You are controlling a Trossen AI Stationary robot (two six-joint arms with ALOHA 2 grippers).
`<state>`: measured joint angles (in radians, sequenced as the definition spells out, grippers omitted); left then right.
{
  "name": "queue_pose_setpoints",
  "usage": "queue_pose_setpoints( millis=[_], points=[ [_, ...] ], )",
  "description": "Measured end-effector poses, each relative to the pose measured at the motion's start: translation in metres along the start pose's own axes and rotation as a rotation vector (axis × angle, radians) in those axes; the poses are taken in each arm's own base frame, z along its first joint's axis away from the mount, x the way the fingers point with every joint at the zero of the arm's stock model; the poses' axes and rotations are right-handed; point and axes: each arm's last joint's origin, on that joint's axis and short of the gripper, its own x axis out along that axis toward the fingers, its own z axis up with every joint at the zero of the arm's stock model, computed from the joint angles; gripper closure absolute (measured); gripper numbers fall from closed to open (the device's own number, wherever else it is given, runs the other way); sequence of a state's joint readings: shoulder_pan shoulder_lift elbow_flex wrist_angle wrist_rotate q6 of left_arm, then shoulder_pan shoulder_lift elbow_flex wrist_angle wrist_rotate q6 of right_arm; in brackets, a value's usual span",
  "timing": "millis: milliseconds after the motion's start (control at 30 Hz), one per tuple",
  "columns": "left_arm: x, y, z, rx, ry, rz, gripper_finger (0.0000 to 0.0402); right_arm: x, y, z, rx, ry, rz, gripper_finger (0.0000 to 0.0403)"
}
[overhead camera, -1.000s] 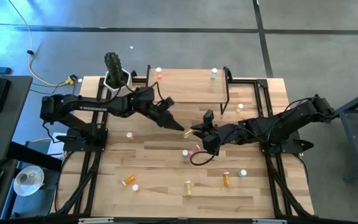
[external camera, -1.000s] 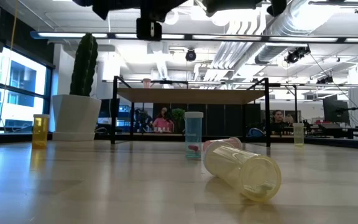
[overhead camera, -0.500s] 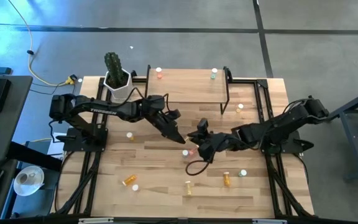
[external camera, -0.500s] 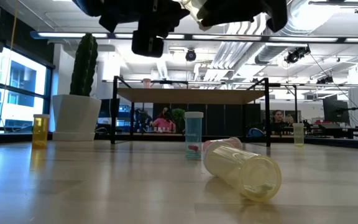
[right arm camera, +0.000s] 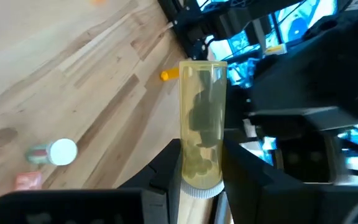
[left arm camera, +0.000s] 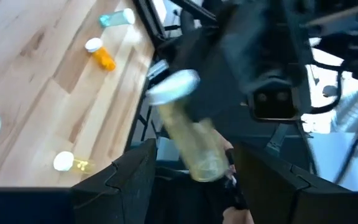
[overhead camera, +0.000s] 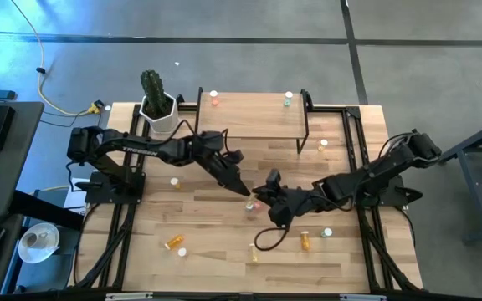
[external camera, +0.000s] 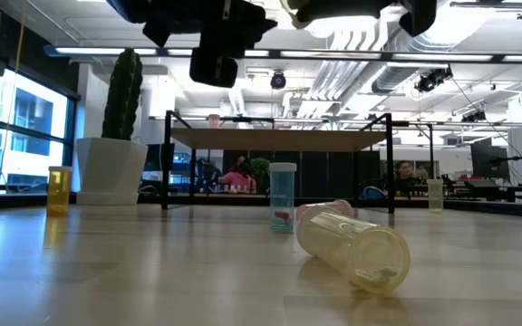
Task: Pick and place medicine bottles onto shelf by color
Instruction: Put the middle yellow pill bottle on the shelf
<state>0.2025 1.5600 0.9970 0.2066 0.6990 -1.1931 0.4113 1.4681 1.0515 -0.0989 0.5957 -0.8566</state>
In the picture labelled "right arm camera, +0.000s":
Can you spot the orange medicine bottle white cap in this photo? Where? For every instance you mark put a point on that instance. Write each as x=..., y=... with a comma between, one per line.
x=168, y=75

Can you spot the computer monitor blue screen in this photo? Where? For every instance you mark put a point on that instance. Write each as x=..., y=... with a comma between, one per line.
x=300, y=25

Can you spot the teal medicine bottle white cap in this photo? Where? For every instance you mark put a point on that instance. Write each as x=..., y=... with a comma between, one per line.
x=62, y=152

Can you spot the black aluminium table frame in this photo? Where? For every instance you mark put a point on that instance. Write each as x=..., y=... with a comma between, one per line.
x=185, y=28

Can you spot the yellow medicine bottle white cap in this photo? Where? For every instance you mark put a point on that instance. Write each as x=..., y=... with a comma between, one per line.
x=202, y=93

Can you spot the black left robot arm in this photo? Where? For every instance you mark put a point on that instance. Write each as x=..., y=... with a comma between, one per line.
x=306, y=77

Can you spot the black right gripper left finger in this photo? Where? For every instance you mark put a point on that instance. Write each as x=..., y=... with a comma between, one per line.
x=104, y=205

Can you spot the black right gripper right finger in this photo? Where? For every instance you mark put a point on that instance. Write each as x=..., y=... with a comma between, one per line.
x=275, y=202

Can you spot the pink medicine bottle white cap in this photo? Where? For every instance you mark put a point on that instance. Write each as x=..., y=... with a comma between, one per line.
x=26, y=180

